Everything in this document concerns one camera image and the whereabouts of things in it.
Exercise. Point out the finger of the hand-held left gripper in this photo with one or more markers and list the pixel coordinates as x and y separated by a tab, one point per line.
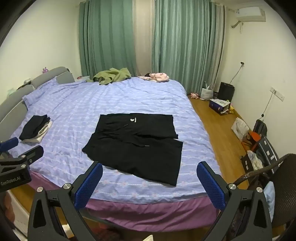
32	154
9	143

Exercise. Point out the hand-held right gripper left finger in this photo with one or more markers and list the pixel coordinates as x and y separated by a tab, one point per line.
89	185

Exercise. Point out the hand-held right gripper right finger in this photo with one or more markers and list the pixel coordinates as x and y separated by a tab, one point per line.
211	187

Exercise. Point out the black pants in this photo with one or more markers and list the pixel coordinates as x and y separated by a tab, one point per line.
138	150

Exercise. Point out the white folded garment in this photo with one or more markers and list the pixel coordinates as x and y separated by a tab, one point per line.
42	133

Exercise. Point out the black folded garment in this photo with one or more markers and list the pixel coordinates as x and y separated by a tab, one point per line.
32	127

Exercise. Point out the light blue cloth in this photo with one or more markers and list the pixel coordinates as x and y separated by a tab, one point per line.
269	197

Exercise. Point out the purple striped pillow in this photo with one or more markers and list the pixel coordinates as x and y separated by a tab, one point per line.
39	92

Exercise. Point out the white plastic bag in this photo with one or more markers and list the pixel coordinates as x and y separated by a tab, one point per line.
239	128

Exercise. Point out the orange item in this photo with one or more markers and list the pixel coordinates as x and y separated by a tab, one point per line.
254	136

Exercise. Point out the black plastic crate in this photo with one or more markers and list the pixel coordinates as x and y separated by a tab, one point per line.
269	150

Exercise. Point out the brown wicker chair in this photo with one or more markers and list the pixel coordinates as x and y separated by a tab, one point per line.
286	185

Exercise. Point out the grey padded headboard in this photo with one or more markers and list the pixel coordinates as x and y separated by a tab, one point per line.
46	75

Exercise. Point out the yellow toy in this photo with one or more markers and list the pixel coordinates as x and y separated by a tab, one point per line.
231	109

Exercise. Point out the small purple toy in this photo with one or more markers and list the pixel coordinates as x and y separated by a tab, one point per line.
44	70

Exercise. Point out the blue cardboard box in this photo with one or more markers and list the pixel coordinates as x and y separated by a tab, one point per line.
218	105

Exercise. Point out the bed with purple striped sheet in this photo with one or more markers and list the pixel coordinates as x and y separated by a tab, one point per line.
111	99

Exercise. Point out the pink plush toy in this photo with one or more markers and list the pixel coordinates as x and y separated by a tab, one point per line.
194	95

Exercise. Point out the black air purifier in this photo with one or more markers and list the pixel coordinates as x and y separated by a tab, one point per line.
226	92

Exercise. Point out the olive green garment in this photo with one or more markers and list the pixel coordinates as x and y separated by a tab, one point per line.
113	75

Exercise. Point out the pink patterned garment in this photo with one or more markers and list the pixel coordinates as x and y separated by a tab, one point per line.
157	77

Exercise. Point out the green curtain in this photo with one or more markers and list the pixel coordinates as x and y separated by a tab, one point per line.
182	41
104	34

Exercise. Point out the white air conditioner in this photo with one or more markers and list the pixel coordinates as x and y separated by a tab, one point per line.
249	12

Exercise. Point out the white wall power strip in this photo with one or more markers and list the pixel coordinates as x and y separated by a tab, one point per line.
277	93

